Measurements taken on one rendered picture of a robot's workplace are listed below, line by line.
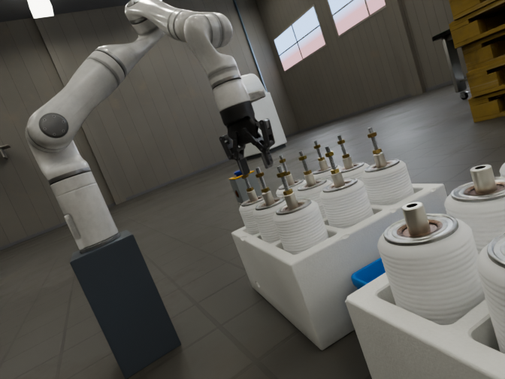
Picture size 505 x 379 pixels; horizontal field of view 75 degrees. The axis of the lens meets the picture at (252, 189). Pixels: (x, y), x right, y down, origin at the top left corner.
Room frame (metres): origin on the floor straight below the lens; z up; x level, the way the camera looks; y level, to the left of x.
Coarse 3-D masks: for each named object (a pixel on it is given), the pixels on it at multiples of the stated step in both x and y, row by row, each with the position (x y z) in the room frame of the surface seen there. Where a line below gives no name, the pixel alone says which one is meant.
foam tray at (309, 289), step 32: (416, 192) 0.71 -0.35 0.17; (384, 224) 0.62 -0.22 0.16; (256, 256) 0.75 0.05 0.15; (288, 256) 0.59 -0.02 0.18; (320, 256) 0.57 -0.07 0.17; (352, 256) 0.59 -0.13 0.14; (256, 288) 0.87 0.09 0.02; (288, 288) 0.61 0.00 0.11; (320, 288) 0.56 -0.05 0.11; (352, 288) 0.58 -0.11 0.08; (320, 320) 0.56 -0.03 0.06
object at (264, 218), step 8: (272, 208) 0.72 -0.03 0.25; (256, 216) 0.74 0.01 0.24; (264, 216) 0.72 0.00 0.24; (272, 216) 0.72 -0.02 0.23; (264, 224) 0.73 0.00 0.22; (272, 224) 0.72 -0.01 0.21; (264, 232) 0.73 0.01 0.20; (272, 232) 0.72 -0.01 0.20; (264, 240) 0.74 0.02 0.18; (272, 240) 0.72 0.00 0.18
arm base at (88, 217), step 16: (80, 176) 0.76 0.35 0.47; (64, 192) 0.74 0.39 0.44; (80, 192) 0.75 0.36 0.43; (96, 192) 0.78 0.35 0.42; (64, 208) 0.75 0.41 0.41; (80, 208) 0.74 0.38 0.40; (96, 208) 0.76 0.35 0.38; (80, 224) 0.74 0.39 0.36; (96, 224) 0.75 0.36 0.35; (112, 224) 0.78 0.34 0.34; (80, 240) 0.74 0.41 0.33; (96, 240) 0.74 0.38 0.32; (112, 240) 0.76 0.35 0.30
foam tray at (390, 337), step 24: (360, 288) 0.40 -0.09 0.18; (384, 288) 0.38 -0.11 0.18; (360, 312) 0.36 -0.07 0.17; (384, 312) 0.33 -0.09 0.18; (408, 312) 0.32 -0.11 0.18; (480, 312) 0.28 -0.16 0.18; (360, 336) 0.38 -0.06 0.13; (384, 336) 0.33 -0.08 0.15; (408, 336) 0.29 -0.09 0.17; (432, 336) 0.28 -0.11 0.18; (456, 336) 0.27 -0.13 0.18; (480, 336) 0.27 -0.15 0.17; (384, 360) 0.35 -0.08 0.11; (408, 360) 0.31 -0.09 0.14; (432, 360) 0.27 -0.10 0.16; (456, 360) 0.25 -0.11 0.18; (480, 360) 0.23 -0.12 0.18; (504, 360) 0.23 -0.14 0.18
